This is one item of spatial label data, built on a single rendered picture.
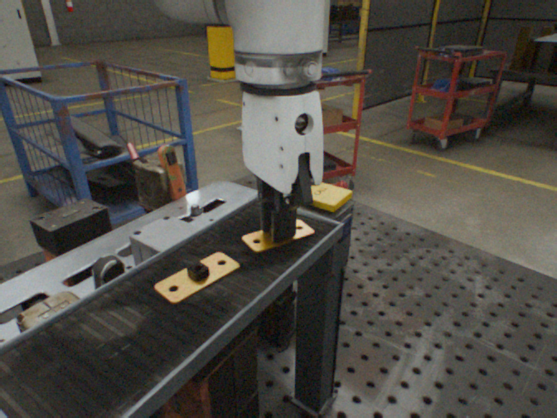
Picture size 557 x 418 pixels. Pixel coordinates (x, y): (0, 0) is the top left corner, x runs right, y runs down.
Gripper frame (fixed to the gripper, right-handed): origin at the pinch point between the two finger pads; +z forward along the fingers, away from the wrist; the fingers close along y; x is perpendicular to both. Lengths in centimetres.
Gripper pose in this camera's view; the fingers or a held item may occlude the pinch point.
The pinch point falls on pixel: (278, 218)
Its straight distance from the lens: 47.0
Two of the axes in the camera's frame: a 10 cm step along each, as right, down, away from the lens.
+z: 0.0, 8.7, 4.8
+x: -8.6, 2.5, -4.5
